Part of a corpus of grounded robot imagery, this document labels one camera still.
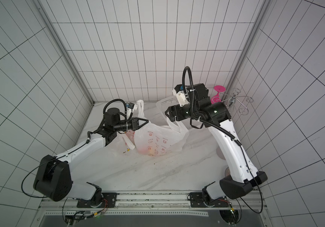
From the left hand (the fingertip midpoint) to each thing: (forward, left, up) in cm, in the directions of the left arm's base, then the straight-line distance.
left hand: (146, 123), depth 77 cm
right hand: (0, -14, +14) cm, 20 cm away
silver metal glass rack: (+15, -51, +6) cm, 53 cm away
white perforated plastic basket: (+30, -9, -17) cm, 36 cm away
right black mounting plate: (-33, -28, -22) cm, 49 cm away
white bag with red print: (-7, -6, -6) cm, 11 cm away
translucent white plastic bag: (-4, +16, -16) cm, 23 cm away
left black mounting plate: (-35, +22, -16) cm, 44 cm away
